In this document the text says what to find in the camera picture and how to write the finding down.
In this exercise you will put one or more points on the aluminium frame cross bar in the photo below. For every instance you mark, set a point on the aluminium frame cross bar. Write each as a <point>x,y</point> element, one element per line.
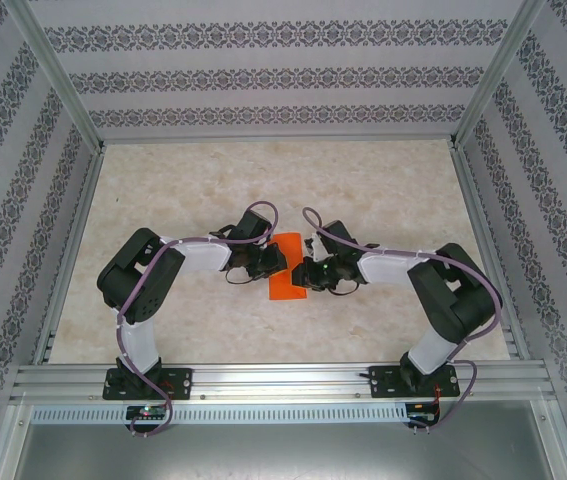
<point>278,138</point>

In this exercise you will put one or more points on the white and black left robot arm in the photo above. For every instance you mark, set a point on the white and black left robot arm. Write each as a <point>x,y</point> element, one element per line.
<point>198,257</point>

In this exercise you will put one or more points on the aluminium mounting rail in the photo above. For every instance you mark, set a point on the aluminium mounting rail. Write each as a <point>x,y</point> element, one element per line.
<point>283,377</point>

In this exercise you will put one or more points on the aluminium table side rail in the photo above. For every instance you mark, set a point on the aluminium table side rail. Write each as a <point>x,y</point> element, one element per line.
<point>485,240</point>
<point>74,240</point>

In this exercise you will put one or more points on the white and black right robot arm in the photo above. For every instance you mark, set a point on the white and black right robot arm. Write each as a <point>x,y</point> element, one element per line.
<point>388,265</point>

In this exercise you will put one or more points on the grey metal tray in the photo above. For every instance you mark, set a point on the grey metal tray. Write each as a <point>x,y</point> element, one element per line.
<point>283,455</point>

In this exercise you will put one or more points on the orange paper sheet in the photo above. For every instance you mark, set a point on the orange paper sheet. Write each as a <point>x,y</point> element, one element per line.
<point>288,292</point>

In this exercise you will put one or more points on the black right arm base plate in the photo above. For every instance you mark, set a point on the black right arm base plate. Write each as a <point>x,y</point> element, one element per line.
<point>380,382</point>

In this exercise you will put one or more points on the aluminium upright frame post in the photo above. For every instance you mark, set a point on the aluminium upright frame post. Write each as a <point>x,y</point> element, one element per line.
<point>500,70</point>
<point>53,75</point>

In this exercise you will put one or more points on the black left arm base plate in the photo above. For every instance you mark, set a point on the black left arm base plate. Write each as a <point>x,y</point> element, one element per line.
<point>180,382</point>

